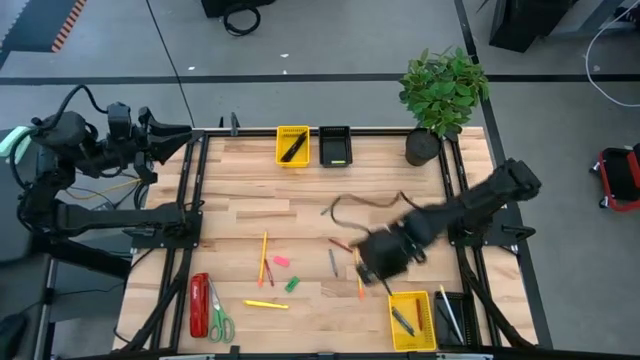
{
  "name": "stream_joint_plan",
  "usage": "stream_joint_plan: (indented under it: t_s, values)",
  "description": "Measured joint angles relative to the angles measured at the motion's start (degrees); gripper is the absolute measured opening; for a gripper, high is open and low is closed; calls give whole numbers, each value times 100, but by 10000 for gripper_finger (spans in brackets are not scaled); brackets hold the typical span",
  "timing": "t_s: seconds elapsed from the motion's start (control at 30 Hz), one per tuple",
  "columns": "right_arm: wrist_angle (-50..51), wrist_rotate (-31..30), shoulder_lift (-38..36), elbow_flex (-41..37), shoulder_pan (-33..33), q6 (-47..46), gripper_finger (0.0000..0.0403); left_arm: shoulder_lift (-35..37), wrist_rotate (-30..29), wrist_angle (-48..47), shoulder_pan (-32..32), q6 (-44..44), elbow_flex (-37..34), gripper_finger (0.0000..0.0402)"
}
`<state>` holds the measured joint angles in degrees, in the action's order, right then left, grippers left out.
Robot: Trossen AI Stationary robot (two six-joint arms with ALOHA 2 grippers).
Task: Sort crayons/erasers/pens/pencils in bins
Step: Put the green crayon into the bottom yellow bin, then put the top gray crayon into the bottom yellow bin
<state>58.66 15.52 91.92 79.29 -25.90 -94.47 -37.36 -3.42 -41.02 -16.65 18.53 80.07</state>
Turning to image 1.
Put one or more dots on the black orange foam mat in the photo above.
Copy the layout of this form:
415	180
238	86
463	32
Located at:
40	25

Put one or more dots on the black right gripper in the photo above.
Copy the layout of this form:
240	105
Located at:
390	255

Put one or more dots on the black aluminium table frame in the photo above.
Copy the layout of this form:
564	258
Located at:
380	132

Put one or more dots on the dark red crayon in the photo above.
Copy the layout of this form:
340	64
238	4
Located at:
269	272

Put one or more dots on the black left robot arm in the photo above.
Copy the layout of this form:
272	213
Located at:
110	220

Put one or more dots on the black stand beam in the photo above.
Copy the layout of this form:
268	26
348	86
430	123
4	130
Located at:
90	260

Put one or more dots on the black plastic bin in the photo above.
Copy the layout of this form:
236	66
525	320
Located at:
467	330
335	145

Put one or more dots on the black cabinet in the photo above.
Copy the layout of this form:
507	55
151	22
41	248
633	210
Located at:
520	25

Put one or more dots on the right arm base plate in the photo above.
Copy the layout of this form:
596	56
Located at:
505	236

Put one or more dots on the red stapler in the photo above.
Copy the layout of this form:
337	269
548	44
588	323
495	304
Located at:
199	305

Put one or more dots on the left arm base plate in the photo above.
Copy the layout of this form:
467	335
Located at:
150	242

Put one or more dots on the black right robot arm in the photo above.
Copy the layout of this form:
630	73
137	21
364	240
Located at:
480	200

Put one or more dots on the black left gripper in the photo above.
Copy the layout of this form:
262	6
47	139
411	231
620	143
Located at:
135	150

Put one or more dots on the pink eraser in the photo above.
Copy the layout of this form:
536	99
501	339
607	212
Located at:
281	261

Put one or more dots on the yellow pencil orange tip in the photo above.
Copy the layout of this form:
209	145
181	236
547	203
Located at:
360	292
262	259

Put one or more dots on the yellow plastic bin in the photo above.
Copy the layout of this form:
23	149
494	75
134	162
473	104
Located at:
427	332
285	135

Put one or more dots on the black side table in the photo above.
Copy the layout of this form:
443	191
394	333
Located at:
7	235

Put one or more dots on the black box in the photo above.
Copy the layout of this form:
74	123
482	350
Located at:
220	6

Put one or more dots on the yellow highlighter pen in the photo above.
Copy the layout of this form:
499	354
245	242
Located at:
265	304

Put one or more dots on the red and black cart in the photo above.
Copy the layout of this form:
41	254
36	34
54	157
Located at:
620	175

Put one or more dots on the mint green stapler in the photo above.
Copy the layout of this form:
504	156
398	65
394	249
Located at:
7	142

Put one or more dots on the lime green eraser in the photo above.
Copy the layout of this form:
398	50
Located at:
338	162

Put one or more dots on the potted green plant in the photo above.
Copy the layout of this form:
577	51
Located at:
440	90

